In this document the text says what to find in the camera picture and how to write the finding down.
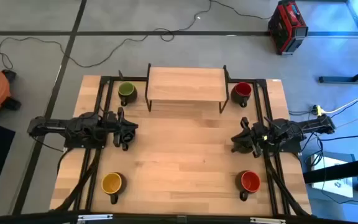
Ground white box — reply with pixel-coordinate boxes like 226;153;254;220
311;154;356;198

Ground black crossbeam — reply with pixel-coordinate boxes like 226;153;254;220
0;211;358;224

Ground white cable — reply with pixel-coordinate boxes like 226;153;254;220
334;110;358;130
321;95;358;114

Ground black mug orange inside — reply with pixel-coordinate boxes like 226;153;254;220
235;170;262;202

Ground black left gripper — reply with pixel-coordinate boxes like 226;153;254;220
104;107;139;147

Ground black mug red inside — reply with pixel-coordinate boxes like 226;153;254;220
231;82;253;108

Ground black metal beam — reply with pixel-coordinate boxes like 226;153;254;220
303;155;358;185

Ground black sleeved cable bundle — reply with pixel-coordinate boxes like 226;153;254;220
264;154;313;218
53;149;103;213

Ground black aluminium table frame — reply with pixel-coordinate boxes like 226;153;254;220
50;74;313;218

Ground black mug yellow inside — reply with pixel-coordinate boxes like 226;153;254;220
101;171;127;205

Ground blue metal stand frame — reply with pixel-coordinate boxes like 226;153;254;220
318;0;358;85

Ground black mug green inside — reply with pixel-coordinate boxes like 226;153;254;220
117;81;139;107

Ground silver metal bracket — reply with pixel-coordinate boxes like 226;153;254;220
249;217;287;224
77;213;114;223

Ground long black floor cable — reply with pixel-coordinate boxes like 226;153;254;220
0;0;275;71

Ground red black power station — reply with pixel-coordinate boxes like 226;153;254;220
267;0;310;56

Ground black power cable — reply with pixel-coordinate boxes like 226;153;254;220
320;133;358;141

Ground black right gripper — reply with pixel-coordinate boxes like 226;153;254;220
231;117;270;158

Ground wooden shelf black metal legs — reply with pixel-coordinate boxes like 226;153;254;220
144;63;231;114

